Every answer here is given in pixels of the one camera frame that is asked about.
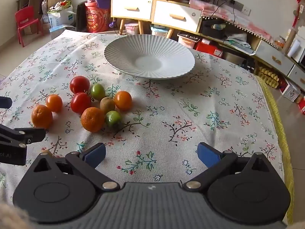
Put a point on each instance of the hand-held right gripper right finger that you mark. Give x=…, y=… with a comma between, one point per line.
x=209, y=156

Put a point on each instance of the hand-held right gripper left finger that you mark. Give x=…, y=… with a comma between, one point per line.
x=95, y=156

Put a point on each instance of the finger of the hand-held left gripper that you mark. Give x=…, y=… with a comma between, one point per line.
x=5, y=102
x=33, y=134

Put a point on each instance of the bumpy orange mandarin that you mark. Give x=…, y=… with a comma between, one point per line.
x=93, y=119
x=42, y=116

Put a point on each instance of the smooth small orange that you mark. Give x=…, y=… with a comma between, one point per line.
x=54, y=103
x=123, y=100

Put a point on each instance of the green round fruit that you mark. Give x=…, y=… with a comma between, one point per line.
x=113, y=119
x=98, y=91

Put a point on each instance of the red tomato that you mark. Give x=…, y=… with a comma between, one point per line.
x=81, y=103
x=79, y=84

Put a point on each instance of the white ribbed plate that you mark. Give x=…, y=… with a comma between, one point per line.
x=133, y=50

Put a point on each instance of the person's right forearm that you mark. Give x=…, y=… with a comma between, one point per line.
x=12, y=217

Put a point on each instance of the floral tablecloth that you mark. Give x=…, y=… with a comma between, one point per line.
x=166, y=105

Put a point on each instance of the yellow mat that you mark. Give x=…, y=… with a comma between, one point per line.
x=283, y=133

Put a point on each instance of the red plastic chair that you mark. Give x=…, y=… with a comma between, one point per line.
x=26, y=16

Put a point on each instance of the yellow egg tray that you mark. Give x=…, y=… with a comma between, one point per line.
x=268, y=76

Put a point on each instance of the white sack with clutter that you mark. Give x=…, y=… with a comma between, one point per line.
x=59, y=16

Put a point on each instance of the white patterned box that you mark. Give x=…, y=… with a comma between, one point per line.
x=291, y=91

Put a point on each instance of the red flat box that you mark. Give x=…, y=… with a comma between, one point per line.
x=209, y=49

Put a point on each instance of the dark brown bag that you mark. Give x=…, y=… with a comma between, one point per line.
x=81, y=16

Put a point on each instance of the low grey drawer cabinet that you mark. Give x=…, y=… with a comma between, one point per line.
x=274, y=59

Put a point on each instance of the pile of papers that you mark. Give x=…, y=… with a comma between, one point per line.
x=239, y=43

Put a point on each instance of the black lidded storage box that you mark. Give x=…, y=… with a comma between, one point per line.
x=189, y=39

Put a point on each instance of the red printed drum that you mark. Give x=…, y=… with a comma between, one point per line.
x=97, y=18

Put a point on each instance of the black bag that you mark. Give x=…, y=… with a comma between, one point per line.
x=213, y=28

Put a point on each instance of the clear plastic storage box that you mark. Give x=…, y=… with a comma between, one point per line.
x=131, y=29

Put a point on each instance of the orange jar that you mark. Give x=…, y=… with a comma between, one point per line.
x=279, y=42

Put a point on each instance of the blue lidded storage box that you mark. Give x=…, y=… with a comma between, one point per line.
x=160, y=32

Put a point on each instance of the white paper roll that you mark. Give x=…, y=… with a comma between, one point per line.
x=294, y=47

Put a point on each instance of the pink cloth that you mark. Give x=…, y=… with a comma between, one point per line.
x=238, y=21

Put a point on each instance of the white drawer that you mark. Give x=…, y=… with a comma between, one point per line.
x=132, y=8
x=177, y=16

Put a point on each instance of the red hanging decoration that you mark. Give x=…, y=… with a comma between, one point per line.
x=298, y=7

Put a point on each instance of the wall outlet strip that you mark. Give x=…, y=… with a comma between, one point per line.
x=234, y=4

